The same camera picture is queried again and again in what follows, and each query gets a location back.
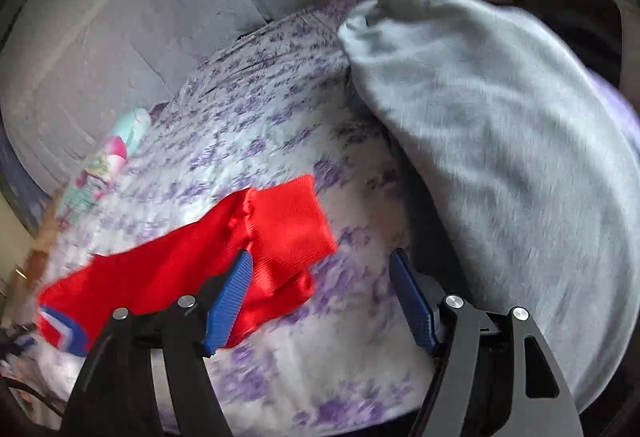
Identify purple floral bed sheet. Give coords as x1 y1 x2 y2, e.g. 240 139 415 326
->
44 0 433 436

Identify grey pillow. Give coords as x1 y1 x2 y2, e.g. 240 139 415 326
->
338 0 639 409

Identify folded teal pink blanket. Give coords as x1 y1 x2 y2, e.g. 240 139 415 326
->
55 108 152 229

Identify orange brown pillow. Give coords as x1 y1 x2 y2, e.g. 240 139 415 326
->
10 188 63 305

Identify white wall curtain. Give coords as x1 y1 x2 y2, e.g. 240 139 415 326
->
1 0 324 192

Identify red track pants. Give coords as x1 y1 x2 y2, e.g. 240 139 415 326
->
36 175 337 357

